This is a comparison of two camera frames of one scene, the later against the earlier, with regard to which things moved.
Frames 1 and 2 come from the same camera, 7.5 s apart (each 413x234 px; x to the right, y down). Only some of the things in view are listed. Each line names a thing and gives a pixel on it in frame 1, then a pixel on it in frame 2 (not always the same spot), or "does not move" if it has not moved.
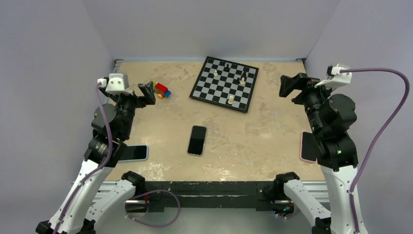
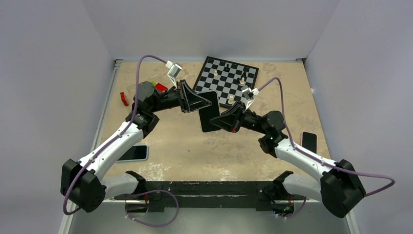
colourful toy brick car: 161,90 does not move
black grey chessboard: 225,83 does not move
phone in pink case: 308,149 does not move
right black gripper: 299,81 → 231,120
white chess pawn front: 231,101 does not move
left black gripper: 146,89 → 189,100
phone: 135,153 does not move
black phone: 197,140 → 211,112
